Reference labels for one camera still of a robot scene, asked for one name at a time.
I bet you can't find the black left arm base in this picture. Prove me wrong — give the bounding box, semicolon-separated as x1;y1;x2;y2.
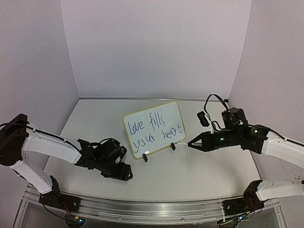
39;175;81;212

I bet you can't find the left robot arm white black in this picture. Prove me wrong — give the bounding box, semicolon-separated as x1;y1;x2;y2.
0;114;133;207

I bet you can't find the black right whiteboard foot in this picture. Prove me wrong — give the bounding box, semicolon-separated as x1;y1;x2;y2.
170;143;176;151

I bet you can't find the aluminium back table rail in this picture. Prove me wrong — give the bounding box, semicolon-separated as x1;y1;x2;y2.
78;96;229;103

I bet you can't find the left base cable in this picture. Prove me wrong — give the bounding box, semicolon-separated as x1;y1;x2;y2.
37;194;81;224

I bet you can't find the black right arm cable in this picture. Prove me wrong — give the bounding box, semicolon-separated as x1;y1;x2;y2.
204;94;230;116

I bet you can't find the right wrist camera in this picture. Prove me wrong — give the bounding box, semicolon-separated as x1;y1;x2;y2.
197;111;214;133

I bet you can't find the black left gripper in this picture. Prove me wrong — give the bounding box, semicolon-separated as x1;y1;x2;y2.
96;158;133;181

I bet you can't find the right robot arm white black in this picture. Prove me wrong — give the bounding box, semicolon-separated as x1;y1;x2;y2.
188;108;304;203

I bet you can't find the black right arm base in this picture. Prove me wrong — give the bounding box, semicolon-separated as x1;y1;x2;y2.
221;180;265;216

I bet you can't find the aluminium front rail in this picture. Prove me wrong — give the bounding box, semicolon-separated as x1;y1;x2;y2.
13;185;286;228

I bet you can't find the black left whiteboard foot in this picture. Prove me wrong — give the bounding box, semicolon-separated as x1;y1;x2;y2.
142;154;148;162

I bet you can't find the black whiteboard foot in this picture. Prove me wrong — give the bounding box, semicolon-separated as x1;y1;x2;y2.
142;154;148;162
170;143;176;151

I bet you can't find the yellow framed small whiteboard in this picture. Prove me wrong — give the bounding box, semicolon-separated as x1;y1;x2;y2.
123;101;187;159

